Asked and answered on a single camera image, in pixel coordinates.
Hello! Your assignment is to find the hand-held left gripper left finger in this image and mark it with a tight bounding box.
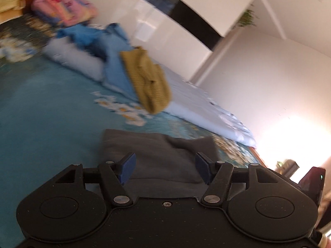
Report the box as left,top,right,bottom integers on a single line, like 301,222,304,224
49,152,137,207

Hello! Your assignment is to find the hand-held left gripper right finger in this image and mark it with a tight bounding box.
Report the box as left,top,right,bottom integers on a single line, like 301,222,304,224
195,152,282,207

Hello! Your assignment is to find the grey sweatshirt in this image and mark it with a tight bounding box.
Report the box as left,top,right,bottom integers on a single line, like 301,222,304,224
100,129,223,199

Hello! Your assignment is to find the small dark bedside object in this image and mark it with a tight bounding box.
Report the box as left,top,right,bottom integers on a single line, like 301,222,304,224
275,159,300,179

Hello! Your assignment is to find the pale blue quilt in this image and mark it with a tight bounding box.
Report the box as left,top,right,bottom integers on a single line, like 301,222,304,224
152,63,258,146

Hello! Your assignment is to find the mustard knit garment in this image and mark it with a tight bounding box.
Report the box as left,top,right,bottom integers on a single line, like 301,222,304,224
119,46,172,114

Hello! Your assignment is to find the teal floral blanket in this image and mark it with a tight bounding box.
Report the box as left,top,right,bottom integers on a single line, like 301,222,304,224
0,13,264,248

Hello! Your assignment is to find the pale blue garment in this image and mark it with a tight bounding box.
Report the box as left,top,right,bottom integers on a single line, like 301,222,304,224
43,37,105,82

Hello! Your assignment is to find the white wardrobe with black stripe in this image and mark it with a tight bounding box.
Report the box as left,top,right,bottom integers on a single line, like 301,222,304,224
70,0,255,82

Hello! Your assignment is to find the pink printed folded blanket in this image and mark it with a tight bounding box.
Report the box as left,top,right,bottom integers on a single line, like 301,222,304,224
31,0,99,27

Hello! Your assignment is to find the yellow pillow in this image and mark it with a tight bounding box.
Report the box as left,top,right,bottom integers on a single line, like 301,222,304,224
0,0,26,13

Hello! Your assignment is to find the orange wooden bed rail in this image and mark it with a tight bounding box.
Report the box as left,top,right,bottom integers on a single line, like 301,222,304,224
249,146,269,168

